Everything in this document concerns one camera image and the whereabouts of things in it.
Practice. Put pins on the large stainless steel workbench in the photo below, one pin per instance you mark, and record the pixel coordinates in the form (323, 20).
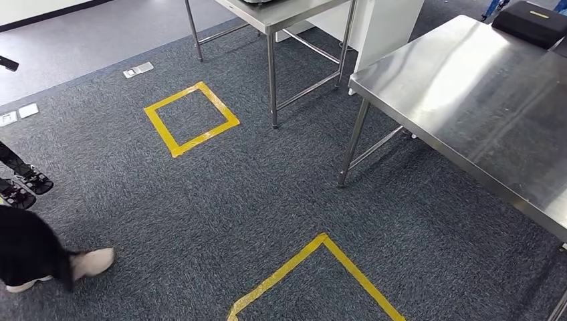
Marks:
(465, 88)

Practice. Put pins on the yellow floor tape square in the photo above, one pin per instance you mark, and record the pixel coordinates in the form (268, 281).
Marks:
(324, 241)
(206, 136)

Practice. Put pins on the small stainless steel table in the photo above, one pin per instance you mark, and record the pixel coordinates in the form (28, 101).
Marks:
(283, 15)

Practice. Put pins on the silver floor outlet plate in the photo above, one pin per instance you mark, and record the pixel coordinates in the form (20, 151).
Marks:
(8, 118)
(139, 69)

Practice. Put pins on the black humanoid robot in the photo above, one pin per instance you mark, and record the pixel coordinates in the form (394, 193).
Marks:
(37, 181)

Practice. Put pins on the white floor outlet plate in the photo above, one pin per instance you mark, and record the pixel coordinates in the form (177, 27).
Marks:
(29, 111)

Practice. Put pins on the person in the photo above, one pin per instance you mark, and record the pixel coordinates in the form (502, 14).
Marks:
(26, 248)

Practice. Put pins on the black case yellow label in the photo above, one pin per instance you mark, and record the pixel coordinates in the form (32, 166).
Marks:
(527, 24)

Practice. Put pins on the small black device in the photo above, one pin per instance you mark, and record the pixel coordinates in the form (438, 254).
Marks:
(8, 63)

